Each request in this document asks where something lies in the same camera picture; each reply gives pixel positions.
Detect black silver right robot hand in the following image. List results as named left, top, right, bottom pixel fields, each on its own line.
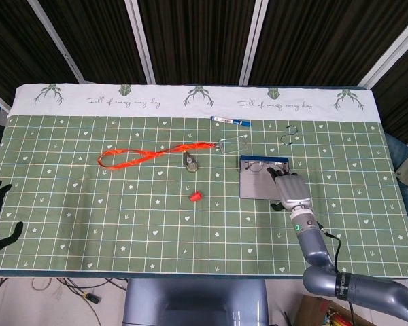
left=265, top=166, right=312, bottom=213

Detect wire-rim eyeglasses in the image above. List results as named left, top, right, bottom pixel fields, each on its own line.
left=243, top=162, right=288, bottom=174

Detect clear badge holder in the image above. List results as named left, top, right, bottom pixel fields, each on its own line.
left=214, top=134, right=250, bottom=154

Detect blue white marker pen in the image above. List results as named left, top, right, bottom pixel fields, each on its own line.
left=210, top=115, right=252, bottom=127

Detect bronze oval pendant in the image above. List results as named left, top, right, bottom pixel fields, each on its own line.
left=184, top=152, right=200, bottom=172

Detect blue jeans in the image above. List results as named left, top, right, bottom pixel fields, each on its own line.
left=384, top=132, right=408, bottom=225

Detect cardboard box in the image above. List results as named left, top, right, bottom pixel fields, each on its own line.
left=294, top=294, right=377, bottom=326

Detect green grid tablecloth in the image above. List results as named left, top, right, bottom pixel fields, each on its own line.
left=0, top=83, right=408, bottom=278

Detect grey blue robot torso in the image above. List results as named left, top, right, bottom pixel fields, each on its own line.
left=122, top=278, right=269, bottom=326

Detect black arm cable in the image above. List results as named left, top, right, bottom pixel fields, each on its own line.
left=318, top=225, right=356, bottom=326

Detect black floor cable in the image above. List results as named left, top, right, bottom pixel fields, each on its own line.
left=56, top=277, right=129, bottom=306

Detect orange lanyard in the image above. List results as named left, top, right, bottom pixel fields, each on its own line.
left=98, top=141, right=218, bottom=170

